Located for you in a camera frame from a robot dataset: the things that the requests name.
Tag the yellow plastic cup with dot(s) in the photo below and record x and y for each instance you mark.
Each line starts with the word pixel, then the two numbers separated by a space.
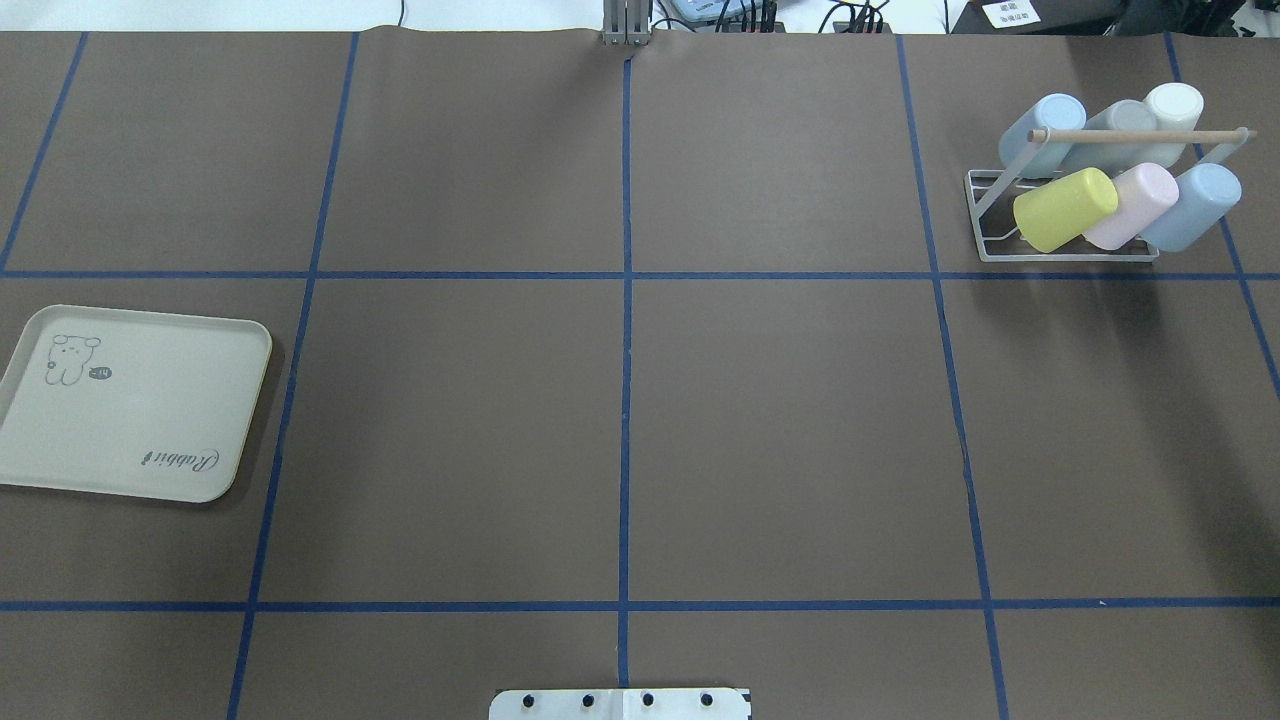
pixel 1062 209

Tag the pink plastic cup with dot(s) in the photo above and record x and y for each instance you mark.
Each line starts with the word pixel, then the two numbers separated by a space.
pixel 1144 193

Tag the cream plastic cup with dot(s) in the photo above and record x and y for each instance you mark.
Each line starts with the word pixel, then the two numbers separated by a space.
pixel 1176 106

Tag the white serving tray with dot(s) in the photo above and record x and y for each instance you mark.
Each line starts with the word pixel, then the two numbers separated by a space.
pixel 130 403

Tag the white camera stand pillar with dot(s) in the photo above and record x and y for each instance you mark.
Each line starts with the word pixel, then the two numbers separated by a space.
pixel 623 703

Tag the white wire cup rack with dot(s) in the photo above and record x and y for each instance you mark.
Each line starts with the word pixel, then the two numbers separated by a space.
pixel 989 194

